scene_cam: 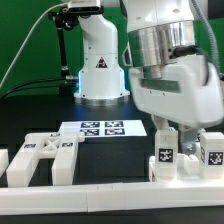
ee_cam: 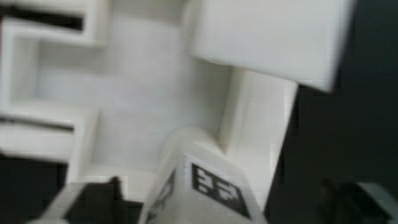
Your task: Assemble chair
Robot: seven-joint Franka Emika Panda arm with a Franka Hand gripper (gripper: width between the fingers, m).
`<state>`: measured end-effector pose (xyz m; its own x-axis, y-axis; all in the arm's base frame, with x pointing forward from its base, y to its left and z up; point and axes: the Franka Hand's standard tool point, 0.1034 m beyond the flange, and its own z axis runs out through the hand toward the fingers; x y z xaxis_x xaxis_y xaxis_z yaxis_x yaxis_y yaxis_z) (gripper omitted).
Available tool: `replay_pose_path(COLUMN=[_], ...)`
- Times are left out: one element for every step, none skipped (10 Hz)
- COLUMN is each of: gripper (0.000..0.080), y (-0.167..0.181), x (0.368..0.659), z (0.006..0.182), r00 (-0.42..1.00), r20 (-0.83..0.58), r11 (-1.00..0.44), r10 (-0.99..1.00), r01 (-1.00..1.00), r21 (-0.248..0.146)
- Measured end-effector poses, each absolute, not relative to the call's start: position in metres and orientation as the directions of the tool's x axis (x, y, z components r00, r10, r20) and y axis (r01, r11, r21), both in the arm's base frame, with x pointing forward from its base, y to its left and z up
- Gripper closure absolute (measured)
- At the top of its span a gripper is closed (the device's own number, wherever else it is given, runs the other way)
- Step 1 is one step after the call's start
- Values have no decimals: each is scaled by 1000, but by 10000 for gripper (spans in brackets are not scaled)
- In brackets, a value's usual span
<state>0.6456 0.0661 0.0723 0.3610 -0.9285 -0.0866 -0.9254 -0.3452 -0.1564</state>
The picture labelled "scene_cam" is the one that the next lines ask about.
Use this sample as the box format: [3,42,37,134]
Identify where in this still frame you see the white cable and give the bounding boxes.
[0,3,68,91]

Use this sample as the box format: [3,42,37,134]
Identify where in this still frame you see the white boundary frame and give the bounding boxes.
[0,179,224,215]

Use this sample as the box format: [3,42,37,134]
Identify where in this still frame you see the white block far left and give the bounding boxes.
[0,149,9,177]

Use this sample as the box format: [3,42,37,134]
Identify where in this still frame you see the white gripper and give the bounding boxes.
[129,55,224,155]

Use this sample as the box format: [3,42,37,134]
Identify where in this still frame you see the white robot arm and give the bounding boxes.
[120,0,224,154]

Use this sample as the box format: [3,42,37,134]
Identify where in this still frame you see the overhead camera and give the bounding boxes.
[62,0,103,14]

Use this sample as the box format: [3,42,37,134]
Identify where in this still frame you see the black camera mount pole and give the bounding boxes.
[48,6,79,96]

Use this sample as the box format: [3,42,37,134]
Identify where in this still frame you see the white chair seat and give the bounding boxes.
[147,151,222,183]

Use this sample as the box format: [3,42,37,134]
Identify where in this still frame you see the white marker base sheet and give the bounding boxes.
[59,120,146,138]

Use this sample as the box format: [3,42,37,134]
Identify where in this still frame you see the white chair backrest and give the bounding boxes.
[6,133,85,188]

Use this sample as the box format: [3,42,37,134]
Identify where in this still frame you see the black cables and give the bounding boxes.
[0,77,81,101]

